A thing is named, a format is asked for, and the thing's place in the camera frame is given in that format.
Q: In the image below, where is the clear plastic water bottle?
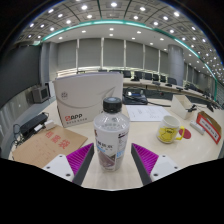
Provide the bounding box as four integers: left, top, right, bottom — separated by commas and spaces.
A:
93, 96, 131, 173

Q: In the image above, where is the large white printed carton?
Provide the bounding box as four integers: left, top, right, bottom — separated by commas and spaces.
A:
52, 71, 125, 129

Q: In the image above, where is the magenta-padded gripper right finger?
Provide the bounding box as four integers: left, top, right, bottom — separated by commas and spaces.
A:
130, 142, 181, 186

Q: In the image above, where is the brown paper envelope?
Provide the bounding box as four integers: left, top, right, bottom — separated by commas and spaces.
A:
12, 124, 89, 169

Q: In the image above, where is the white remote control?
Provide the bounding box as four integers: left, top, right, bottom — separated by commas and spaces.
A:
189, 120, 206, 136

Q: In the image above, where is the white paper sheet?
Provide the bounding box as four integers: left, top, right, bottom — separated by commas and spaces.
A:
125, 104, 172, 123

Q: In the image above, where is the row of black office chairs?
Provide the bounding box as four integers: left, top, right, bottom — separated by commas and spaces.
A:
76, 68, 188, 87

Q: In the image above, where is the red-edged open cardboard box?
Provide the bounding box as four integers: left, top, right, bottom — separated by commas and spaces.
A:
195, 110, 223, 145

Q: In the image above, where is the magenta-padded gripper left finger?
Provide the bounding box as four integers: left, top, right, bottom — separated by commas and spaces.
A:
41, 142, 95, 186

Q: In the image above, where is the row of black desk microphones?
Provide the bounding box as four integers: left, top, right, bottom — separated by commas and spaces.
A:
130, 75, 188, 93

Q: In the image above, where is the group of ceiling lights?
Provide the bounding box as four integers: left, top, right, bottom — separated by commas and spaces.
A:
26, 0, 224, 88

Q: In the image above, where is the black power strip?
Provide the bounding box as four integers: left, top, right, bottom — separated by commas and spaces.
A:
19, 112, 49, 138

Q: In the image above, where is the flat round red coaster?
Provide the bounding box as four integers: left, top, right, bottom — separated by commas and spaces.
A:
178, 127, 193, 140

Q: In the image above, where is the small white charger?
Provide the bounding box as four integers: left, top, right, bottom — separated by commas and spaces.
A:
44, 119, 57, 131

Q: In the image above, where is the white and yellow mug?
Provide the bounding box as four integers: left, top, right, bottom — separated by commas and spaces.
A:
156, 115, 186, 145

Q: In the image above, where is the white open divider box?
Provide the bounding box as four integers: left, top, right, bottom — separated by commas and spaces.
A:
170, 94, 198, 120

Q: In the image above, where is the grey box monitor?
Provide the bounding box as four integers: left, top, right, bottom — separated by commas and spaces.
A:
31, 84, 51, 104

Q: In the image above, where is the black marker pen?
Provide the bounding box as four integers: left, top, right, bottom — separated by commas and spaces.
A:
186, 104, 198, 113

